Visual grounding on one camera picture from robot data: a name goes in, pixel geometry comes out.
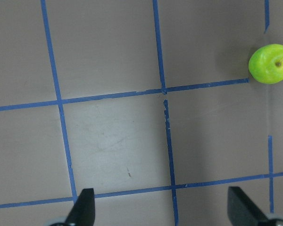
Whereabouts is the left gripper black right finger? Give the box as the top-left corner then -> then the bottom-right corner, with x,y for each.
227,186 -> 269,226

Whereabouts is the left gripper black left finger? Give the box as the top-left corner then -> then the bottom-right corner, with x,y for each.
65,188 -> 95,226

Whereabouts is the green apple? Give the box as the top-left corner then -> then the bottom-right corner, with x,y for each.
248,44 -> 283,84

